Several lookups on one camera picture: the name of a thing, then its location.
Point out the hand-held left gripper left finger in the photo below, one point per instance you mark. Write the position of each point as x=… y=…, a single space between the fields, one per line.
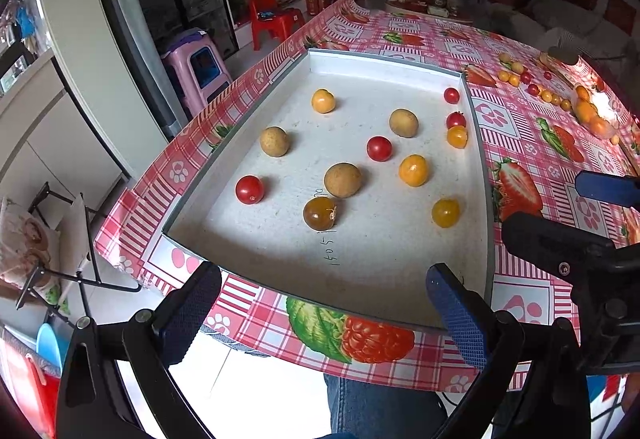
x=192 y=309

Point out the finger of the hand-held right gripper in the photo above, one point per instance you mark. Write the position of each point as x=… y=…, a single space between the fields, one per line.
x=550 y=241
x=607 y=189

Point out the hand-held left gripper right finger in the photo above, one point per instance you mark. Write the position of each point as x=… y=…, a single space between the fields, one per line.
x=460 y=319

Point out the yellow cherry tomato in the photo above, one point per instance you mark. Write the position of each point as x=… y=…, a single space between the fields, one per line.
x=445 y=212
x=323 y=100
x=457 y=137
x=414 y=170

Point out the white shallow tray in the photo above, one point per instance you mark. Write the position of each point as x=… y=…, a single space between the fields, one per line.
x=380 y=244

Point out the red cherry tomato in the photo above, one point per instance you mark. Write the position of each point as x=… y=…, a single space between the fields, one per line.
x=249 y=189
x=455 y=120
x=379 y=148
x=451 y=95

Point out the brown cherry tomato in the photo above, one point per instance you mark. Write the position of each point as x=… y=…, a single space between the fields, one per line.
x=319 y=212

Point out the tan longan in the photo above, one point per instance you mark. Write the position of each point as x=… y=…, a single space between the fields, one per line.
x=342 y=179
x=274 y=141
x=403 y=122

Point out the strawberry print tablecloth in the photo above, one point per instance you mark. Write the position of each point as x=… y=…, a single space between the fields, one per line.
x=260 y=314

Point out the bag of small oranges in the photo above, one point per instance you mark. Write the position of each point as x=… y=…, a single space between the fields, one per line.
x=590 y=111

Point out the person's leg in jeans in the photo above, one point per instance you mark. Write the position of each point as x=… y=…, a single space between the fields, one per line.
x=375 y=409

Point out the blue plastic lid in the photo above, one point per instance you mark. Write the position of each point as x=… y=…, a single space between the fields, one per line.
x=47 y=344

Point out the row of small tomatoes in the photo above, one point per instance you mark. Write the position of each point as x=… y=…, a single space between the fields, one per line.
x=517 y=67

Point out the pale sofa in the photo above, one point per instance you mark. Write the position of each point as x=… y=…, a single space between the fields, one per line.
x=550 y=26

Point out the printed cushion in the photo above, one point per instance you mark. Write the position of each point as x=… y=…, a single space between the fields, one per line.
x=30 y=239

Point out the red bag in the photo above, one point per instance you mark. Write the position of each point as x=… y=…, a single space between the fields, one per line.
x=25 y=384

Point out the purple plastic stool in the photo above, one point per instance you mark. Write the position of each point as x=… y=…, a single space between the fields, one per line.
x=175 y=54

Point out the round coffee table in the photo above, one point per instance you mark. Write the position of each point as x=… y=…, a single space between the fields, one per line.
x=425 y=6

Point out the white cabinet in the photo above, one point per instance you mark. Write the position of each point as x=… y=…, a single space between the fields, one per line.
x=75 y=44

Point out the red plastic chair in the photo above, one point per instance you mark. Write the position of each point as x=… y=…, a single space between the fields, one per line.
x=272 y=26

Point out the stack of red boxes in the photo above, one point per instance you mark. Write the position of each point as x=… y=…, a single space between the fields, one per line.
x=320 y=3

